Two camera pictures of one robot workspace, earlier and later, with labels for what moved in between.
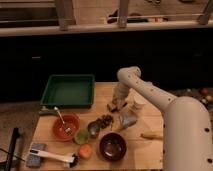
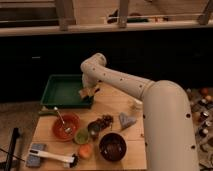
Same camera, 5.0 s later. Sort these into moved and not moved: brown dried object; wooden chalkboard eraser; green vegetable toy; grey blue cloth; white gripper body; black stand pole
Moved: white gripper body; wooden chalkboard eraser
Not moved: green vegetable toy; black stand pole; grey blue cloth; brown dried object
